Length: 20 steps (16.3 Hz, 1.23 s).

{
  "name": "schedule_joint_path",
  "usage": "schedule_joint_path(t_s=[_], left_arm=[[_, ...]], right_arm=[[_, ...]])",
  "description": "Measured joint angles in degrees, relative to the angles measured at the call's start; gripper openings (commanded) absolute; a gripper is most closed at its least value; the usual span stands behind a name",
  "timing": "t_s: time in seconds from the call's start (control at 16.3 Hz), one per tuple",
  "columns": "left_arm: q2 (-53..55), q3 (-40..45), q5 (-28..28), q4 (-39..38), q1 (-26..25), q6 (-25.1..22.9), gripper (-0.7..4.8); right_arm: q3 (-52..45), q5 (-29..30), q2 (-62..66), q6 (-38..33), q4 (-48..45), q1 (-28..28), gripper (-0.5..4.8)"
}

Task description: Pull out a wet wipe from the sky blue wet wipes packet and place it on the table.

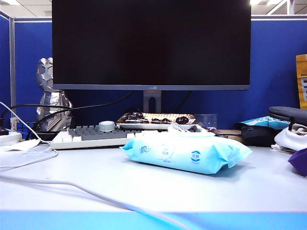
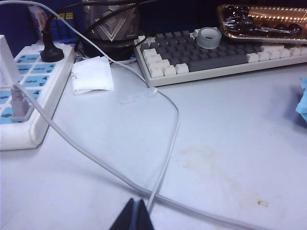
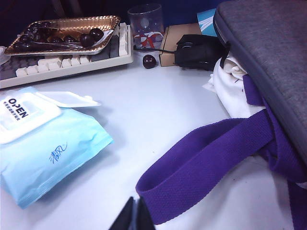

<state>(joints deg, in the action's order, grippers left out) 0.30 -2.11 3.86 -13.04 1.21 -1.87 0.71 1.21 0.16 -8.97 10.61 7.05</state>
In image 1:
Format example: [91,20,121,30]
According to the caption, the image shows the sky blue wet wipes packet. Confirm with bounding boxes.
[119,131,253,175]

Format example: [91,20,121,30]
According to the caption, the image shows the teal and white packet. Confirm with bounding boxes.
[237,115,292,130]

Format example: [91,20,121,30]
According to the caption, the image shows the gold foil tray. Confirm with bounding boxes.
[116,112,197,130]

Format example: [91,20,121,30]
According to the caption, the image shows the grey monitor stand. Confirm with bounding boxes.
[143,90,162,114]

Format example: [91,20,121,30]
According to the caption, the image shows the white tape roll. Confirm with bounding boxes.
[98,120,116,133]

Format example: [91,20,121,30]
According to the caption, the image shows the clear drinking glass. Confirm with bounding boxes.
[194,114,218,131]

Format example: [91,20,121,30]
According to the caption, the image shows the white and grey keyboard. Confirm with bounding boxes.
[49,124,209,150]

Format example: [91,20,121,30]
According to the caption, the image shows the black computer monitor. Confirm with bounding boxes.
[51,0,252,91]

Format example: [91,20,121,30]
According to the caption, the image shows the black computer mouse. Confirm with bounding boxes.
[240,125,276,147]

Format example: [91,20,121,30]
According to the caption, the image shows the silver armoured figurine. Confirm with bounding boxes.
[35,57,73,132]

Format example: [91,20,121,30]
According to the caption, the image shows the grey laptop sleeve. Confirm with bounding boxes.
[268,106,307,131]

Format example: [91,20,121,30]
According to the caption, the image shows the white paper sheet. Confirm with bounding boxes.
[0,138,41,152]

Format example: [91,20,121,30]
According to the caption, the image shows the white power strip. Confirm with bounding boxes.
[0,130,24,147]

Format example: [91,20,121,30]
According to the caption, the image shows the yellow paper bag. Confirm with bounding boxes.
[295,54,307,110]

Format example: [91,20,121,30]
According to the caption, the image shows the black monitor cable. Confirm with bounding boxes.
[176,90,192,113]
[31,90,135,135]

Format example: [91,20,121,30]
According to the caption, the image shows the thick white cable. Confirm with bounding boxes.
[0,174,190,230]

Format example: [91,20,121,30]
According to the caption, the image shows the black looped power cable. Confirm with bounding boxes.
[0,103,72,135]

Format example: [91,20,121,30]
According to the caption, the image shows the white tote bag purple straps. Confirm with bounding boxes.
[271,123,307,177]

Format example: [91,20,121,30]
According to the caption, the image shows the silver partition post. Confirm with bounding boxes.
[9,16,16,120]

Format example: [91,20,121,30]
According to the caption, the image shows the thin white cable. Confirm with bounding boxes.
[0,102,59,172]

